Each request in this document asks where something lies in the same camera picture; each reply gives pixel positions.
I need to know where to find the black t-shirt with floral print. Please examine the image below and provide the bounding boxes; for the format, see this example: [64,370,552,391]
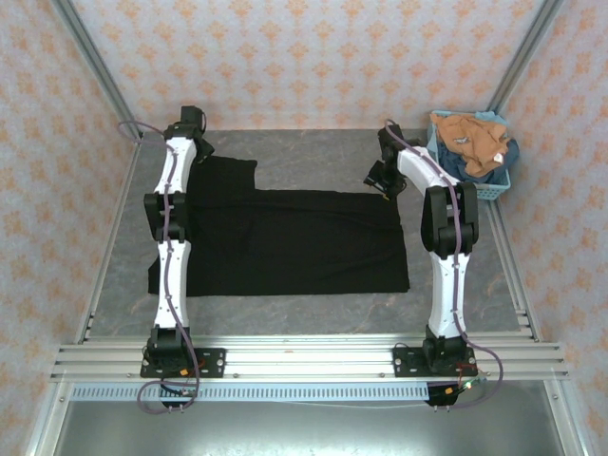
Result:
[146,154,411,298]

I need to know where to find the dark blue t-shirt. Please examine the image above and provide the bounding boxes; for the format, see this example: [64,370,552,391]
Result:
[436,137,521,184]

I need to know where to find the orange t-shirt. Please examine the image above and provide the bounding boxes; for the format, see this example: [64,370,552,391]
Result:
[435,112,510,177]

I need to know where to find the light blue plastic basket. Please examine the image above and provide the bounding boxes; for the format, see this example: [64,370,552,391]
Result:
[428,110,513,201]

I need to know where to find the light blue t-shirt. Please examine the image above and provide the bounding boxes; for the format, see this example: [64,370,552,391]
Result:
[474,109,512,128]

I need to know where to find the shiny metal sheet panel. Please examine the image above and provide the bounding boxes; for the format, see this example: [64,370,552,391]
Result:
[51,401,566,456]

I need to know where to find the aluminium frame post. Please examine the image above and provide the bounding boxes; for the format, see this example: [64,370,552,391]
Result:
[51,0,143,143]
[488,0,564,113]

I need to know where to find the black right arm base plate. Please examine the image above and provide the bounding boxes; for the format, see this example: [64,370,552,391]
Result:
[393,346,478,379]

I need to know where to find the aluminium mounting rail beam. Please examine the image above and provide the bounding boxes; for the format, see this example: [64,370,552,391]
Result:
[50,334,569,381]

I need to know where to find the slotted grey cable duct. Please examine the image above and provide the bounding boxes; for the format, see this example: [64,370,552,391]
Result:
[70,382,431,403]

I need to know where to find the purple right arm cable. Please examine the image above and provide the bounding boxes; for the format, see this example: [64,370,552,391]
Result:
[385,119,504,410]

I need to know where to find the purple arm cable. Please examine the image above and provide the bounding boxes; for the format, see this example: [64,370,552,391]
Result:
[117,121,201,415]
[385,119,504,410]

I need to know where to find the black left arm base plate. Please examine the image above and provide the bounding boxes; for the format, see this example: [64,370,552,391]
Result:
[141,349,225,379]

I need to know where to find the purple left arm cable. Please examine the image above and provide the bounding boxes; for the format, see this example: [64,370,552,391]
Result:
[117,121,201,415]

